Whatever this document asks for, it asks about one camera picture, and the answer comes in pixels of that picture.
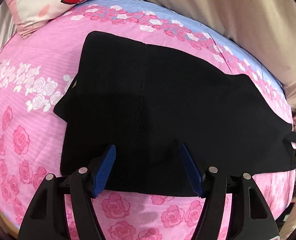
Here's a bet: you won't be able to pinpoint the beige curtain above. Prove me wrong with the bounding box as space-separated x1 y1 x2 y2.
146 0 296 109

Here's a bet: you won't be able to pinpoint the black pants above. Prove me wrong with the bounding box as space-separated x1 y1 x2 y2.
54 31 296 197

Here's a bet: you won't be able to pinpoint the pink floral bed sheet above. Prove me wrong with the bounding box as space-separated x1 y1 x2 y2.
0 0 295 239

